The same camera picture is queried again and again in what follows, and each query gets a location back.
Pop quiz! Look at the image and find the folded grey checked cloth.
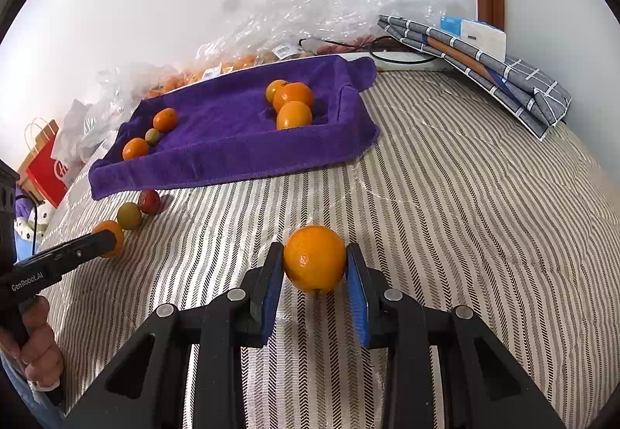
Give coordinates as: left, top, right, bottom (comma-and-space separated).
377, 15, 572, 140

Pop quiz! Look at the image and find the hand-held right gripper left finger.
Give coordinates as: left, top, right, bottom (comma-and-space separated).
63, 242, 285, 429

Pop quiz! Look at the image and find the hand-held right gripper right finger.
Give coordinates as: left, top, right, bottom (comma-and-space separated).
345, 243, 567, 429

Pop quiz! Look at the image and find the white plastic bag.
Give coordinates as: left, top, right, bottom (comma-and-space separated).
51, 100, 105, 168

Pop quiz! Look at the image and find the blue and white box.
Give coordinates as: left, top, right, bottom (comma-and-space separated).
440, 16, 507, 62

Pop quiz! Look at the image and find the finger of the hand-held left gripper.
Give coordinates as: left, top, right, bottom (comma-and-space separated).
47, 232, 118, 274

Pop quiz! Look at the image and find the large orange with stem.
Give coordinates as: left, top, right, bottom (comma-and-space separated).
272, 83, 315, 114

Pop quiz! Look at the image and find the person's left hand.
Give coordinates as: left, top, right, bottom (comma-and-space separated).
18, 295, 65, 392

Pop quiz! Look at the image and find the striped quilted table cover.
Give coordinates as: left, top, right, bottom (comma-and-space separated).
36, 68, 620, 429

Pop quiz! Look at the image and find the purple towel tray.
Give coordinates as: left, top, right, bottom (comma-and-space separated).
88, 55, 380, 201

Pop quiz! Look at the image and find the red plum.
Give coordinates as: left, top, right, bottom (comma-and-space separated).
138, 190, 162, 215

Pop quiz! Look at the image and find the crumpled clear plastic bag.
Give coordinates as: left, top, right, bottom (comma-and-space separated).
310, 0, 446, 52

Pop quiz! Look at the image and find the clear bag of oranges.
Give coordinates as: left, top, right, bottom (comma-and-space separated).
145, 39, 265, 100

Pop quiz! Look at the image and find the red paper bag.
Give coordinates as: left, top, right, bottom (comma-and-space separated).
24, 119, 69, 209

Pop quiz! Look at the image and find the black cable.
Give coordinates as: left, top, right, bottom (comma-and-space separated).
298, 36, 437, 66

